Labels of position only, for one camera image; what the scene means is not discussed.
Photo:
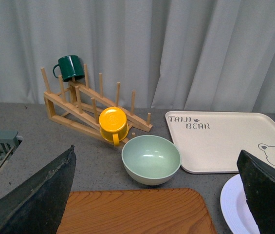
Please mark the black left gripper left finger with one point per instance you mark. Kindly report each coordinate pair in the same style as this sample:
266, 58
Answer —
37, 205

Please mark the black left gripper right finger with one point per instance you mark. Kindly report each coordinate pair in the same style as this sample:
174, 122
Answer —
258, 179

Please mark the white round plate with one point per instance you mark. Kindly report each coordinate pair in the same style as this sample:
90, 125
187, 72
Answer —
235, 209

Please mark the beige bear serving tray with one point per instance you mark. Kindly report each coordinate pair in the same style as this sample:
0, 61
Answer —
210, 142

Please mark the wooden peg drying rack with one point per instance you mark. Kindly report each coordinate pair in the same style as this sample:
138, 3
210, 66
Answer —
80, 107

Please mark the wooden cutting board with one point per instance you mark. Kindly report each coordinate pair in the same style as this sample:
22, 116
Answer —
152, 211

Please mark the yellow mug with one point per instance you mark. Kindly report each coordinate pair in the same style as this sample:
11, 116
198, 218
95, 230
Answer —
113, 125

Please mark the light green bowl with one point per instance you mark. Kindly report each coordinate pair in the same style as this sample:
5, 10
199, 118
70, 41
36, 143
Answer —
151, 160

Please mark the dark green mug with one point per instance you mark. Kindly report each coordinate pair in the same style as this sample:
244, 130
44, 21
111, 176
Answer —
70, 67

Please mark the grey curtain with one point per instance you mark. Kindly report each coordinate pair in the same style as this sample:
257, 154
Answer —
212, 55

